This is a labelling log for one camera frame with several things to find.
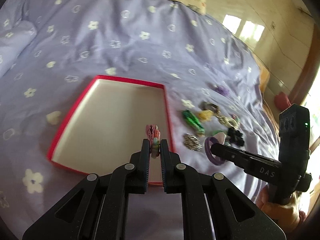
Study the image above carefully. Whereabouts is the black scrunchie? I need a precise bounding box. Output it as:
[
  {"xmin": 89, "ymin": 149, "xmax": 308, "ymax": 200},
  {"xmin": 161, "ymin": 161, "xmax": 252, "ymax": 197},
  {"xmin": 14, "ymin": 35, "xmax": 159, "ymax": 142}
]
[{"xmin": 227, "ymin": 127, "xmax": 245, "ymax": 147}]

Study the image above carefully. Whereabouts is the silver chain necklace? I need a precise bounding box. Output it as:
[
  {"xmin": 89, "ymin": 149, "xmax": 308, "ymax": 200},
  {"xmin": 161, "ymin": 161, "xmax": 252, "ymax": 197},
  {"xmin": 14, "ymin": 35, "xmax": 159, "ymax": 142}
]
[{"xmin": 183, "ymin": 133, "xmax": 203, "ymax": 152}]

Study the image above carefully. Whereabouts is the pearl bracelet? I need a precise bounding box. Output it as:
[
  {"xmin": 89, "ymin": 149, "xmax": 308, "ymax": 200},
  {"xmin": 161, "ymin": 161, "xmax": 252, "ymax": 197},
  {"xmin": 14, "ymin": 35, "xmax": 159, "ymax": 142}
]
[{"xmin": 217, "ymin": 114, "xmax": 241, "ymax": 130}]

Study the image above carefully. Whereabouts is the pink hair clip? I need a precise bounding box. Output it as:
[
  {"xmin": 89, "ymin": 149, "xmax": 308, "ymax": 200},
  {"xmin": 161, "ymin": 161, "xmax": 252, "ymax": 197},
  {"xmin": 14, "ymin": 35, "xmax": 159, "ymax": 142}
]
[{"xmin": 145, "ymin": 125, "xmax": 161, "ymax": 159}]

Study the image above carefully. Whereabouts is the yellow flower hair clip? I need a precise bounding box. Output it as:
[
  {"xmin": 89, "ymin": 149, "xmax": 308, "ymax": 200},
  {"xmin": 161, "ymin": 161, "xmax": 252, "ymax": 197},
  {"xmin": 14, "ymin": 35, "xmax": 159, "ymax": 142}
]
[{"xmin": 198, "ymin": 109, "xmax": 214, "ymax": 122}]

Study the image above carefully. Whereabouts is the green braided bracelet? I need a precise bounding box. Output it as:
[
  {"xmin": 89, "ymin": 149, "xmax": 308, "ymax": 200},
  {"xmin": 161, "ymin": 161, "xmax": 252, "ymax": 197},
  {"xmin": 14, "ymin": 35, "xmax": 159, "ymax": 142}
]
[{"xmin": 181, "ymin": 109, "xmax": 206, "ymax": 137}]

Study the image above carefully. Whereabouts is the pastel beaded keychain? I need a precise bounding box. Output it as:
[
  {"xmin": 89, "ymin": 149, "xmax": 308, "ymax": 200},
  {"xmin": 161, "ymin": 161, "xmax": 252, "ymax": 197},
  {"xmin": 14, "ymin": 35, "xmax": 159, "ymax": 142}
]
[{"xmin": 212, "ymin": 130, "xmax": 231, "ymax": 146}]

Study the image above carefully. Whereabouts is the right hand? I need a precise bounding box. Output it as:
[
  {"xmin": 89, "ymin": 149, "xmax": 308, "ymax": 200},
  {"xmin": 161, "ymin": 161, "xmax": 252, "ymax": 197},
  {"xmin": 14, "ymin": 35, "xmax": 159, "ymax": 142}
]
[{"xmin": 256, "ymin": 186, "xmax": 306, "ymax": 233}]

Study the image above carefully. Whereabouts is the purple bangle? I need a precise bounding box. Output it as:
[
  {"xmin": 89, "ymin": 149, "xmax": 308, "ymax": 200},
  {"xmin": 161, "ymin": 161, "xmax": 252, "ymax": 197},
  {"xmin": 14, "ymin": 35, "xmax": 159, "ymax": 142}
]
[{"xmin": 204, "ymin": 135, "xmax": 227, "ymax": 166}]

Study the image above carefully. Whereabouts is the red shallow box tray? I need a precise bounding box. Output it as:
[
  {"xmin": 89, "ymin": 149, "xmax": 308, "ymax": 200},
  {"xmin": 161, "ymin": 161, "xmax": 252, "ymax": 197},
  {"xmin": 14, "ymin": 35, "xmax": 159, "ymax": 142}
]
[{"xmin": 47, "ymin": 75, "xmax": 174, "ymax": 176}]

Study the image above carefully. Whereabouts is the red slipper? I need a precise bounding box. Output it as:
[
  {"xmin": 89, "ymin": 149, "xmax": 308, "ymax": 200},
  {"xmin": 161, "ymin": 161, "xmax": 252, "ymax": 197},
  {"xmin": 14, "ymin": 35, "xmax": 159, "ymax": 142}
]
[{"xmin": 274, "ymin": 92, "xmax": 291, "ymax": 112}]

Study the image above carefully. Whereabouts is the purple floral bed sheet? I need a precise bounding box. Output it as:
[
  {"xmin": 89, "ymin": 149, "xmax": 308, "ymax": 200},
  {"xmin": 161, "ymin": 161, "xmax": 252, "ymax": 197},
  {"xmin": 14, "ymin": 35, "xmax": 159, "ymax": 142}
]
[{"xmin": 1, "ymin": 0, "xmax": 279, "ymax": 238}]

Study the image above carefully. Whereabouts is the purple fluffy hair tie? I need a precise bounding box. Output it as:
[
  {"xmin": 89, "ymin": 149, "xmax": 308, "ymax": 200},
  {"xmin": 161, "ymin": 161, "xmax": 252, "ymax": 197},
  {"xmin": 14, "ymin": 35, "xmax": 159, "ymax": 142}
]
[{"xmin": 215, "ymin": 84, "xmax": 231, "ymax": 98}]

